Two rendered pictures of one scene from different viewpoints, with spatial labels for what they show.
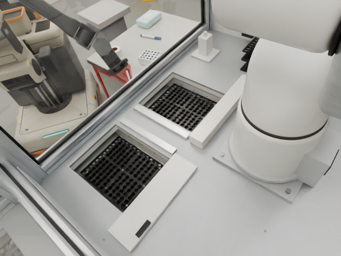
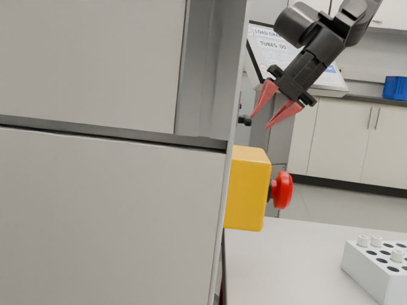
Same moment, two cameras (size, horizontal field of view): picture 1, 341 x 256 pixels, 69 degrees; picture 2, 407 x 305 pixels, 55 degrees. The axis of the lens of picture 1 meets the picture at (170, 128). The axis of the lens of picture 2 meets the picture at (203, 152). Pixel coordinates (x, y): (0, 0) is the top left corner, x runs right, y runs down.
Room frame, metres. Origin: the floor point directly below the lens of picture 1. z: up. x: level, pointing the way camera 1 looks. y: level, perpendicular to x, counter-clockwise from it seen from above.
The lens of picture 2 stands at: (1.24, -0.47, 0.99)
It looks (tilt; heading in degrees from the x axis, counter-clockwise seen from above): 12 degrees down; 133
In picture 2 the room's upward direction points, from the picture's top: 6 degrees clockwise
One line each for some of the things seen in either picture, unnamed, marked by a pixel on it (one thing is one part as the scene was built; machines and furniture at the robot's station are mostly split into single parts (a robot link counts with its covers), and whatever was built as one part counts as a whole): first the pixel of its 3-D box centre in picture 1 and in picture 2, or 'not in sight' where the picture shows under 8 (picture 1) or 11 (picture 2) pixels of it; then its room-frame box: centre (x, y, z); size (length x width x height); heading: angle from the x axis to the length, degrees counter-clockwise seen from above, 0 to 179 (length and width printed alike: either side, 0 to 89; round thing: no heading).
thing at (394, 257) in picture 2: not in sight; (393, 268); (1.12, -0.01, 0.79); 0.01 x 0.01 x 0.05
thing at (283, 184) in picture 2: not in sight; (276, 189); (1.03, -0.13, 0.88); 0.04 x 0.03 x 0.04; 132
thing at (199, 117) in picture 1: (183, 113); not in sight; (0.62, -0.06, 0.87); 0.22 x 0.18 x 0.06; 42
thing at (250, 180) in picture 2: not in sight; (244, 186); (1.01, -0.16, 0.88); 0.07 x 0.05 x 0.07; 132
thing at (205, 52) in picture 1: (205, 43); not in sight; (0.85, -0.20, 1.00); 0.09 x 0.08 x 0.10; 42
